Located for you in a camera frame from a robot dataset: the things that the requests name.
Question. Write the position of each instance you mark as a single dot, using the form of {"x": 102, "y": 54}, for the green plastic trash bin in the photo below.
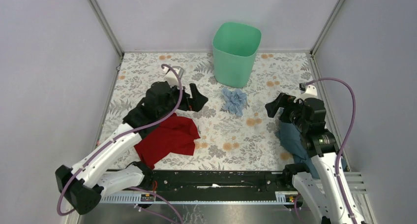
{"x": 234, "y": 49}

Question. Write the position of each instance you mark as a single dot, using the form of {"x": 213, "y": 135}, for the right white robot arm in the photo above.
{"x": 333, "y": 203}

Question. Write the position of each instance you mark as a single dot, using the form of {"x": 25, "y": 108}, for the floral table mat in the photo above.
{"x": 227, "y": 141}

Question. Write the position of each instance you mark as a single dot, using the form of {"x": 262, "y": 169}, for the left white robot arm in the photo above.
{"x": 86, "y": 182}

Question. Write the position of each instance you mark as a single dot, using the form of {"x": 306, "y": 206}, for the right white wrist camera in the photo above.
{"x": 307, "y": 91}

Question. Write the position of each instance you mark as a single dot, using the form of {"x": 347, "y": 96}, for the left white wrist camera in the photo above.
{"x": 170, "y": 77}

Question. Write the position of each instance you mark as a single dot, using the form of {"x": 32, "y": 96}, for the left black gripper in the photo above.
{"x": 196, "y": 102}

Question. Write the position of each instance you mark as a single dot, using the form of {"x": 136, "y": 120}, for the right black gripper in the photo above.
{"x": 283, "y": 100}

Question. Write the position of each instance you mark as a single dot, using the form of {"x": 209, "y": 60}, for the red cloth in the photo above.
{"x": 174, "y": 135}

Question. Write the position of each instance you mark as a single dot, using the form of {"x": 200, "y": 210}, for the blue-grey cloth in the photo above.
{"x": 290, "y": 140}

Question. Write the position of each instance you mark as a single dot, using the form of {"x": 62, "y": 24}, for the light blue plastic trash bag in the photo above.
{"x": 234, "y": 101}

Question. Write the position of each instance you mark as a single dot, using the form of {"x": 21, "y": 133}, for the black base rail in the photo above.
{"x": 218, "y": 186}

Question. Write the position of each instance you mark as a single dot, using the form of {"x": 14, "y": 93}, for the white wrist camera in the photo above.
{"x": 307, "y": 91}
{"x": 170, "y": 77}

